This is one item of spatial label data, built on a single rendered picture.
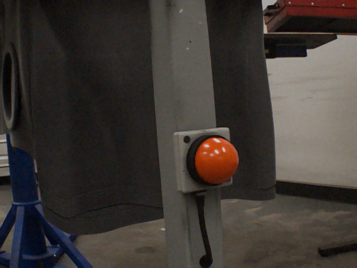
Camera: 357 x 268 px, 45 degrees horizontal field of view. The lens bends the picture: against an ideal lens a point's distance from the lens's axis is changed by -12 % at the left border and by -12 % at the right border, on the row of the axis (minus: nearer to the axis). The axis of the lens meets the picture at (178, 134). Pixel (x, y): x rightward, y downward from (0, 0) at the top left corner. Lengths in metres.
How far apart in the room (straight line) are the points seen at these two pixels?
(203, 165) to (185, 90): 0.07
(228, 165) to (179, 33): 0.12
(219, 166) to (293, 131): 3.04
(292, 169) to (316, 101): 0.57
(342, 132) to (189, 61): 2.68
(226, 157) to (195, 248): 0.09
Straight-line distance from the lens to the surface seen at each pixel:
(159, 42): 0.42
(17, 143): 0.74
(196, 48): 0.42
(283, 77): 3.45
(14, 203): 2.01
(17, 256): 1.84
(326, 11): 1.80
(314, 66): 3.21
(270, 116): 0.83
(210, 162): 0.38
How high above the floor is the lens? 0.69
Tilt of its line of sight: 3 degrees down
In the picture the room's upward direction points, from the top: 4 degrees counter-clockwise
